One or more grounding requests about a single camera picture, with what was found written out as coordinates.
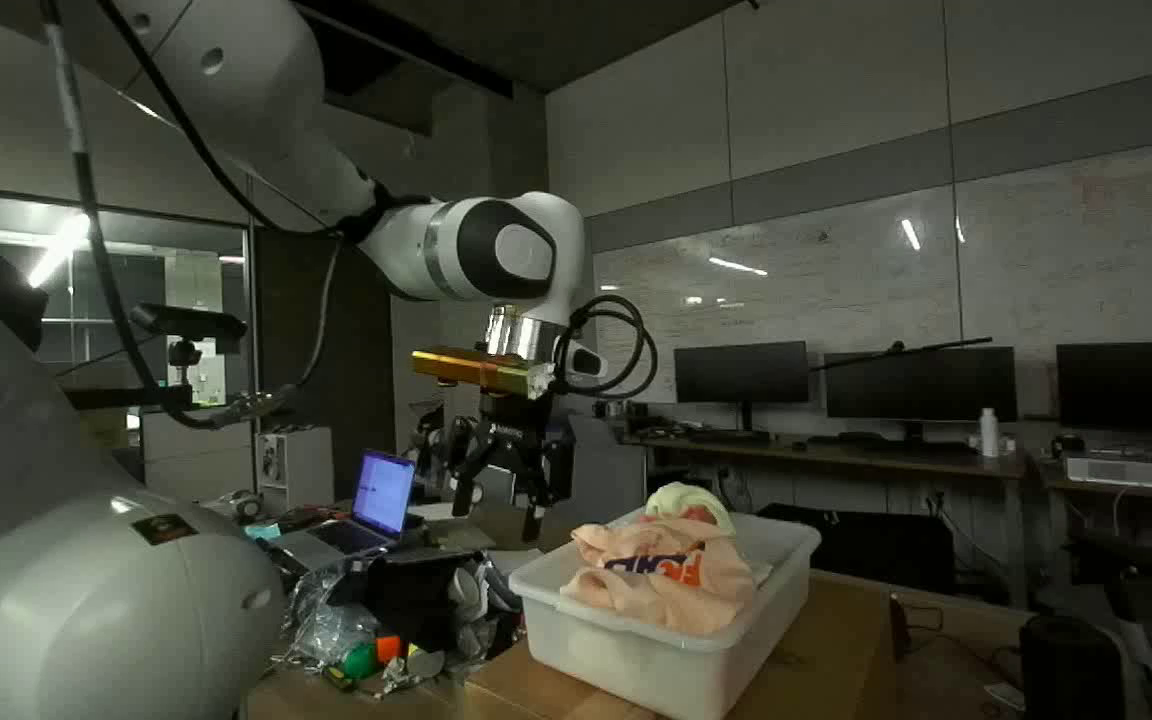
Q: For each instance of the wooden office desk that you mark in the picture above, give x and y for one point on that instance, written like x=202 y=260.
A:
x=1137 y=493
x=857 y=460

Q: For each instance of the orange and white plastic bag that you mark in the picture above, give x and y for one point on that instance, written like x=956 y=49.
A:
x=659 y=592

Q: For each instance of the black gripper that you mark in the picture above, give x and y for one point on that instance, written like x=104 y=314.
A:
x=513 y=416

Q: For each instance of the white computer tower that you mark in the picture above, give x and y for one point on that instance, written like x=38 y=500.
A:
x=296 y=468

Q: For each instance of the open laptop computer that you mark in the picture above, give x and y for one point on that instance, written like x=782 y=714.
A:
x=380 y=489

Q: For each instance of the black lamp boom bar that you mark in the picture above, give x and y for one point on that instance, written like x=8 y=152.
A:
x=897 y=352

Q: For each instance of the black office chair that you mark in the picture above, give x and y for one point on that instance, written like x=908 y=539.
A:
x=1121 y=563

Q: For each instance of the small white plastic bottle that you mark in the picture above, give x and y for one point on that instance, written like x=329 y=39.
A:
x=988 y=433

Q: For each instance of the black cylindrical bin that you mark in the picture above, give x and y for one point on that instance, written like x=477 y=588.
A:
x=1071 y=667

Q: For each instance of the orange toy piece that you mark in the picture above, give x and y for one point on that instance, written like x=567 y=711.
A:
x=389 y=649

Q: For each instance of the black computer monitor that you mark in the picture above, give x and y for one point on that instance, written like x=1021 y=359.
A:
x=742 y=371
x=922 y=384
x=1137 y=384

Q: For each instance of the white desktop device box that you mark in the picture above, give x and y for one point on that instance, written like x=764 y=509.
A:
x=1113 y=473

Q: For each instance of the clear plastic bag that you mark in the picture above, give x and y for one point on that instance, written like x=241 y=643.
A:
x=329 y=626

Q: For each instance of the green ball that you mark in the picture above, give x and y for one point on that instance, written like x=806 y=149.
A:
x=358 y=660

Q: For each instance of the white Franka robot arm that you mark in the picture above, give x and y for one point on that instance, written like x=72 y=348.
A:
x=56 y=602

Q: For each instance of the white plastic container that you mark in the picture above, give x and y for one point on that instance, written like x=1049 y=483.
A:
x=628 y=660

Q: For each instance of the black fabric bag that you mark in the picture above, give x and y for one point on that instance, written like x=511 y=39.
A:
x=409 y=588

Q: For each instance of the silver patterned pouch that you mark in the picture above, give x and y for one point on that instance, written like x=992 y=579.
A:
x=482 y=607

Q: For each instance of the black camera on stand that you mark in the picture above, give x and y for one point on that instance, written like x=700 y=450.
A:
x=191 y=322

